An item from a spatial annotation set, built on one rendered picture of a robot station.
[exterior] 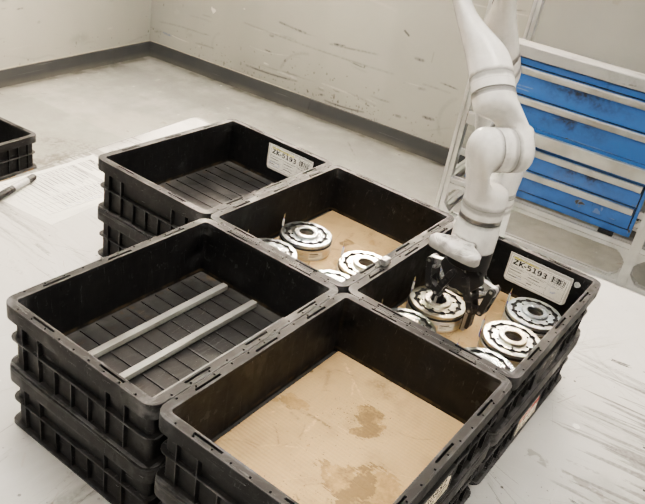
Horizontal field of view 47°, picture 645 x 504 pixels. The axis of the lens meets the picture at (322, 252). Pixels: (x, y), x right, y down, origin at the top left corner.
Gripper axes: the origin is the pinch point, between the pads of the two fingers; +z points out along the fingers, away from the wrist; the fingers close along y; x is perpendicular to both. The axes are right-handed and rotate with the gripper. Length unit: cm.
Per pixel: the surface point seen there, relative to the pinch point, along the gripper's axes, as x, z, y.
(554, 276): -19.2, -5.5, -9.2
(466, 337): 0.8, 2.3, -4.4
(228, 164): -12, 2, 70
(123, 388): 61, -8, 12
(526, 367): 14.1, -7.8, -19.5
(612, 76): -182, -6, 43
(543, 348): 7.5, -7.8, -19.0
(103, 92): -149, 85, 308
